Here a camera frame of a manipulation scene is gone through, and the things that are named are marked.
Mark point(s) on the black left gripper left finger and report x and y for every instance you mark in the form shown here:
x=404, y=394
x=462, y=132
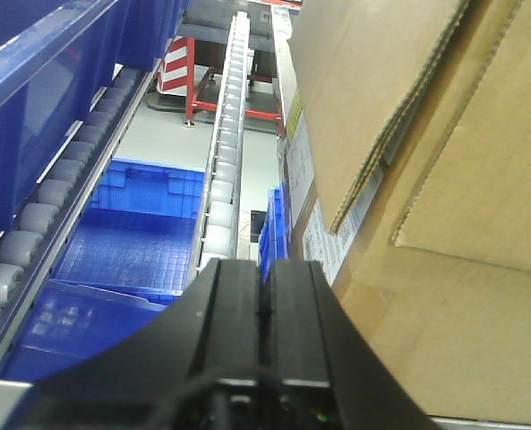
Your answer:
x=212, y=326

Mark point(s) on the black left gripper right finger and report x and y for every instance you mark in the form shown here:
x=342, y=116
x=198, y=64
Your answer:
x=319, y=354

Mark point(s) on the brown cardboard box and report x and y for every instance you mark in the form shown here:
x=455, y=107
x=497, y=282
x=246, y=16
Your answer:
x=437, y=96

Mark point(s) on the blue crate beside box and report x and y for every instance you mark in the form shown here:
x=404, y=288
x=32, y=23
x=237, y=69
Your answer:
x=274, y=239

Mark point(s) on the blue crate on lower shelf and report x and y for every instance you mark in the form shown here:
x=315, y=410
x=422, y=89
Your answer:
x=126, y=261

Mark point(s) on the blue plastic bin on shelf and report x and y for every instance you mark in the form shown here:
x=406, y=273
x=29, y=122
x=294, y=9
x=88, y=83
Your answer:
x=54, y=57

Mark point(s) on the middle grey roller track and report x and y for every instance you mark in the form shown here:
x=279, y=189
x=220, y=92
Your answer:
x=217, y=224

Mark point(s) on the grey roller track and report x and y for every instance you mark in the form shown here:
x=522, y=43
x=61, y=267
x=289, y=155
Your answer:
x=44, y=224
x=217, y=224

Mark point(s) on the left grey roller track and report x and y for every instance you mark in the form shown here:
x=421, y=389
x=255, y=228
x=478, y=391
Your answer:
x=44, y=224

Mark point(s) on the red white striped barrier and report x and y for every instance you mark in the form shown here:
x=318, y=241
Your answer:
x=173, y=72

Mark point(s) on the red metal frame stand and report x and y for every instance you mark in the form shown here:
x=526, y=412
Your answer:
x=251, y=96

